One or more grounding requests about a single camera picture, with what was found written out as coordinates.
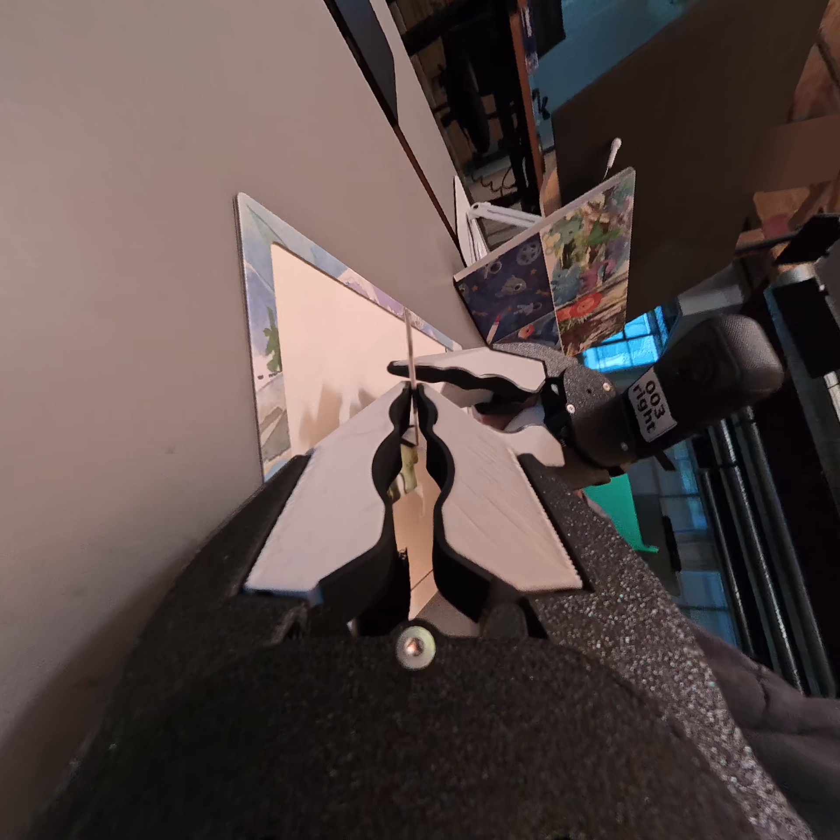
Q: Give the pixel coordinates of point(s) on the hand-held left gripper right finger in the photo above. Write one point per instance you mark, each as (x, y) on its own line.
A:
(505, 518)

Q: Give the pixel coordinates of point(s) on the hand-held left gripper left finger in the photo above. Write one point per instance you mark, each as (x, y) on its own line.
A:
(321, 518)

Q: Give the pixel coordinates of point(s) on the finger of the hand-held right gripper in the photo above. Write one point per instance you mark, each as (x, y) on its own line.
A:
(541, 443)
(485, 359)

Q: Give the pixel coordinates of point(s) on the green striped puzzle piece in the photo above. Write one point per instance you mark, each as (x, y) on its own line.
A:
(405, 469)

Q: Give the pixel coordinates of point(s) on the landscape jigsaw puzzle board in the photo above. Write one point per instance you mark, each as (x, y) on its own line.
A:
(328, 341)

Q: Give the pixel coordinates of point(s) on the adjacent white desk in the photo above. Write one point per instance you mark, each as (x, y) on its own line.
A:
(420, 131)

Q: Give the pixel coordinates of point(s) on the dark grey desk panel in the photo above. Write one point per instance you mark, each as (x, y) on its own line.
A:
(374, 52)

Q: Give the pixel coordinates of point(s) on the grey desk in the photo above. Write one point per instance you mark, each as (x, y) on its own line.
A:
(131, 197)

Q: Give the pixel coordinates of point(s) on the printed jigsaw puzzle box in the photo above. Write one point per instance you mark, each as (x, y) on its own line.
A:
(512, 289)

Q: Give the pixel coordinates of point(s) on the window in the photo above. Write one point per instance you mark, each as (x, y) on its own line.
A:
(623, 348)

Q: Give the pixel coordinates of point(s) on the green plastic bin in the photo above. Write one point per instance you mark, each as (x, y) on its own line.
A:
(617, 512)

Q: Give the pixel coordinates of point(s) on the black ceiling pipes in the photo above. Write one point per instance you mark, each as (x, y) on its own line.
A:
(754, 525)

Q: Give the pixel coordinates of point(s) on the brown cardboard sheet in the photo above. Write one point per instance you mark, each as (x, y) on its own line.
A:
(689, 98)

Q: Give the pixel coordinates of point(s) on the person's dark grey clothing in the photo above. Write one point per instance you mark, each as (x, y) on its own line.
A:
(787, 754)

